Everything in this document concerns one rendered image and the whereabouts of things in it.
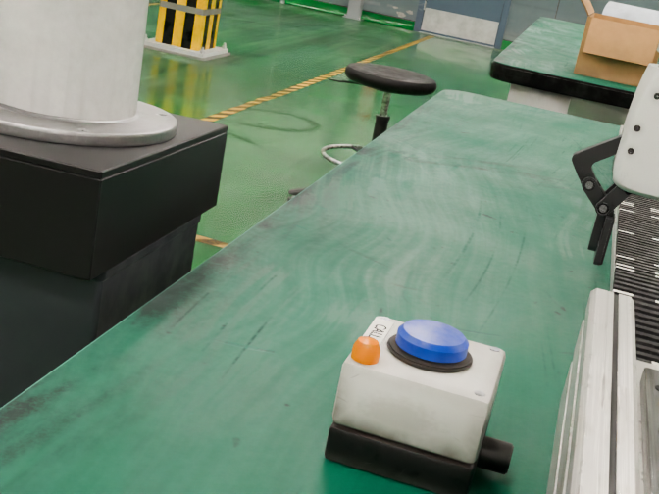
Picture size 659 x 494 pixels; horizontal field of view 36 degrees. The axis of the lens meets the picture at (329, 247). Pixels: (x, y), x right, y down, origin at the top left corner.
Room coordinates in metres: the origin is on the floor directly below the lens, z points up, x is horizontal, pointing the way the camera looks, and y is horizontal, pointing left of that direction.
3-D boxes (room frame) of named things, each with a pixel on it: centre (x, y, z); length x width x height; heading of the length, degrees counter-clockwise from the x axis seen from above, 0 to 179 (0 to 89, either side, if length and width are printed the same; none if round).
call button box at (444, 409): (0.52, -0.07, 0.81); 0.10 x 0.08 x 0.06; 78
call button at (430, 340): (0.52, -0.07, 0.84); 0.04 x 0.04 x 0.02
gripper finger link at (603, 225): (0.80, -0.21, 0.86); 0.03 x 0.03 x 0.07; 77
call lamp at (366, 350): (0.50, -0.03, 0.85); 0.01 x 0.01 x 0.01
